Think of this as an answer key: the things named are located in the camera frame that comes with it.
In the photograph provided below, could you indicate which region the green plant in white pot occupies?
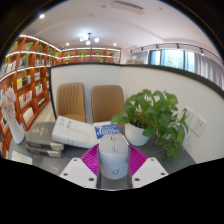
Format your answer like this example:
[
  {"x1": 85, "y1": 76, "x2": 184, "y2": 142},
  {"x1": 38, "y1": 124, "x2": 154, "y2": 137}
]
[{"x1": 110, "y1": 88, "x2": 189, "y2": 166}]

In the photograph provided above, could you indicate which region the grey curtain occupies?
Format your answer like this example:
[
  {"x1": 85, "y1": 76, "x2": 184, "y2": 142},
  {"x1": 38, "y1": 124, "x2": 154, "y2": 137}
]
[
  {"x1": 131, "y1": 50, "x2": 150, "y2": 65},
  {"x1": 194, "y1": 52, "x2": 224, "y2": 89}
]

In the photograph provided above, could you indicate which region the thick white book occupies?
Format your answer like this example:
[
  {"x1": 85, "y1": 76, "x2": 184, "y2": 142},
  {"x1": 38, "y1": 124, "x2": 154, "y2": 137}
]
[{"x1": 51, "y1": 115, "x2": 100, "y2": 149}]

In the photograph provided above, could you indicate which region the ceiling air vent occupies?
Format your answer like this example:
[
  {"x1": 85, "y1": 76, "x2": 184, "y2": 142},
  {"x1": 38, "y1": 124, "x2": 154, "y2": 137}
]
[{"x1": 110, "y1": 0, "x2": 146, "y2": 14}]

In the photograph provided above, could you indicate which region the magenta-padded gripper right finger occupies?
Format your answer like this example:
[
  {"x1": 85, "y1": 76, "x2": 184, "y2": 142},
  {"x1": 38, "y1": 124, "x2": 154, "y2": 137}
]
[{"x1": 127, "y1": 144, "x2": 170, "y2": 190}]

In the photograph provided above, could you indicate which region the pink and white flower bouquet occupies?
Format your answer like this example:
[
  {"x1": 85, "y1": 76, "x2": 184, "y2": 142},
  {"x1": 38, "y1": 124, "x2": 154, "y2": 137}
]
[{"x1": 0, "y1": 85, "x2": 17, "y2": 122}]

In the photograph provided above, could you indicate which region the white black-edged desk partition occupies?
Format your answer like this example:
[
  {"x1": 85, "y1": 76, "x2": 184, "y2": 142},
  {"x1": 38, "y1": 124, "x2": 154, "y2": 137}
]
[{"x1": 49, "y1": 63, "x2": 224, "y2": 164}]

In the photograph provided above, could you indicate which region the orange wooden bookshelf unit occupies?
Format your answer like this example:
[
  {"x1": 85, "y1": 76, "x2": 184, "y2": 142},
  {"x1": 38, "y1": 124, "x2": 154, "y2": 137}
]
[{"x1": 0, "y1": 34, "x2": 122, "y2": 159}]

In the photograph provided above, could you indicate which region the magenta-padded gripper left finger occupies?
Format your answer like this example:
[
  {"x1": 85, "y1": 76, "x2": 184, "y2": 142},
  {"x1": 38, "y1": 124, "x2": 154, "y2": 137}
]
[{"x1": 59, "y1": 143, "x2": 102, "y2": 190}]

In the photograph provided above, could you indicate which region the white ceramic vase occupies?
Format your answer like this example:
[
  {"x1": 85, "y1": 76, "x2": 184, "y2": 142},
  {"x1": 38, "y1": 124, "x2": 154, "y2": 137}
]
[{"x1": 7, "y1": 114, "x2": 26, "y2": 145}]

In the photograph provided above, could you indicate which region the blue and white book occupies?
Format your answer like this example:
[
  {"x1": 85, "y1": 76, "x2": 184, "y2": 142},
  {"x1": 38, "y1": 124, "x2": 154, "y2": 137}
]
[{"x1": 93, "y1": 121, "x2": 129, "y2": 146}]

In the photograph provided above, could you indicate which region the black track light rail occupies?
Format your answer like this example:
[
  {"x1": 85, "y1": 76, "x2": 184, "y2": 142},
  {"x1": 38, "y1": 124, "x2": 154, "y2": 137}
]
[{"x1": 129, "y1": 42, "x2": 214, "y2": 56}]

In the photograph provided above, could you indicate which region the ceiling chandelier with round bulbs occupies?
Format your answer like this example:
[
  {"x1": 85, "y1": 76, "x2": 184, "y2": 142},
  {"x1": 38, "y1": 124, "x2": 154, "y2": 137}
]
[{"x1": 79, "y1": 32, "x2": 100, "y2": 46}]

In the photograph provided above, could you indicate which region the tan upholstered chair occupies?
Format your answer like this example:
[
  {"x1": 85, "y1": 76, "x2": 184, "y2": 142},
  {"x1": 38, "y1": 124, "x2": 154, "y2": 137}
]
[
  {"x1": 90, "y1": 84, "x2": 126, "y2": 125},
  {"x1": 55, "y1": 82, "x2": 87, "y2": 124}
]

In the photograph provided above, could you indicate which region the large window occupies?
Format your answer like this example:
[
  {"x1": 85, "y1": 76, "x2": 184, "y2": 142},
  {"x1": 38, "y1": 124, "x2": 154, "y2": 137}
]
[{"x1": 148, "y1": 49, "x2": 196, "y2": 73}]

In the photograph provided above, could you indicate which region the white computer mouse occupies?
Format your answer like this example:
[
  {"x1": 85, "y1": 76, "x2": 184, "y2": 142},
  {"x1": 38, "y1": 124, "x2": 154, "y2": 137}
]
[{"x1": 97, "y1": 133, "x2": 131, "y2": 181}]

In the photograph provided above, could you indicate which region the white wall socket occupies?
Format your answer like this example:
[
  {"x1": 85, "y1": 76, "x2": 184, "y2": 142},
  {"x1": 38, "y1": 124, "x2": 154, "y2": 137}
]
[
  {"x1": 191, "y1": 114, "x2": 208, "y2": 138},
  {"x1": 182, "y1": 107, "x2": 195, "y2": 126}
]

